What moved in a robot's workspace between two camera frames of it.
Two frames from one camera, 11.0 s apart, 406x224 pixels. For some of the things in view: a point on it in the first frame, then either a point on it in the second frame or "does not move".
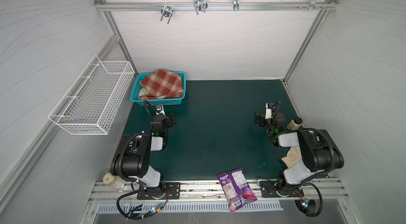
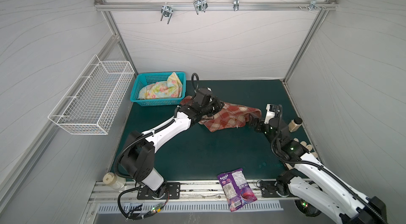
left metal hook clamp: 167,11 does not move
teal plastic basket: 135,93 does not move
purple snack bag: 237,189 does not move
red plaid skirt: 162,83 → 230,116
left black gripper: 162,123 → 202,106
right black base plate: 275,189 does not move
